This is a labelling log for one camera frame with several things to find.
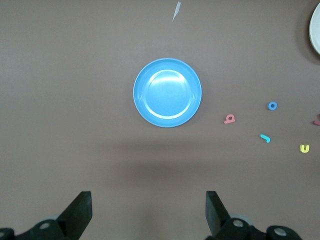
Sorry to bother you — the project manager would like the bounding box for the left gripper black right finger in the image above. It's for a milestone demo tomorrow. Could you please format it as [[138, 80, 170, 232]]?
[[204, 191, 303, 240]]

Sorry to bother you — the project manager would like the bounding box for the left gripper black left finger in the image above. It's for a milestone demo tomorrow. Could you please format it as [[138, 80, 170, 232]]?
[[0, 191, 93, 240]]

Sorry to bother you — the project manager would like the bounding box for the pinkish red letter a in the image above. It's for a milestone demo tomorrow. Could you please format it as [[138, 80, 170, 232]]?
[[223, 113, 236, 125]]

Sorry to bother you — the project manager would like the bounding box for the teal letter j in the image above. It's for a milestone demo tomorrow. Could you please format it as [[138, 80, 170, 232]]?
[[259, 133, 272, 145]]

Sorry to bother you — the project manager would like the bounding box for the blue plate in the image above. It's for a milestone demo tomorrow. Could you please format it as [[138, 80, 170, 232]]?
[[132, 57, 203, 128]]

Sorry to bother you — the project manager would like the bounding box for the beige plate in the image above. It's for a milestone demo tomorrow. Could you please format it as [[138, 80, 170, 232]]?
[[308, 2, 320, 56]]

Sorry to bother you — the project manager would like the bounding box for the white tape scrap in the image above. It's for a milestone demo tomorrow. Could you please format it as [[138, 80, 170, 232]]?
[[171, 1, 182, 23]]

